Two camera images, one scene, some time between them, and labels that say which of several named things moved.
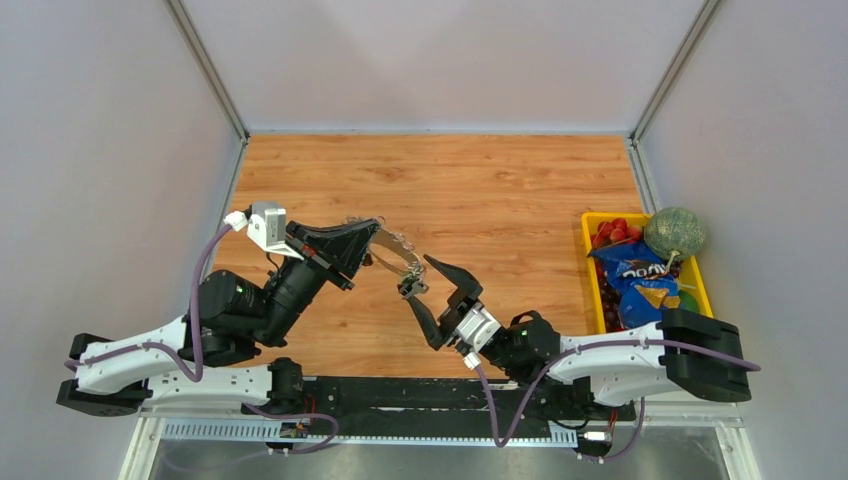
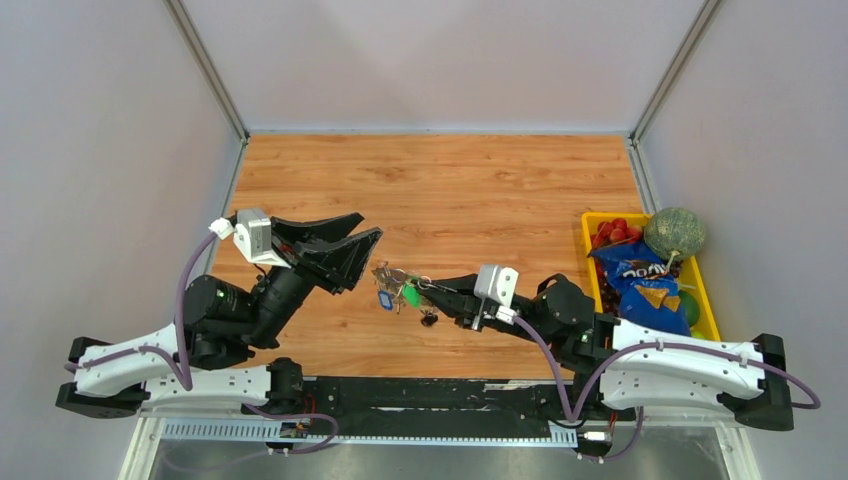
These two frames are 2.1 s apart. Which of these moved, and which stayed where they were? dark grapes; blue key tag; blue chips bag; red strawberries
Moved: blue key tag
Stayed: red strawberries; dark grapes; blue chips bag
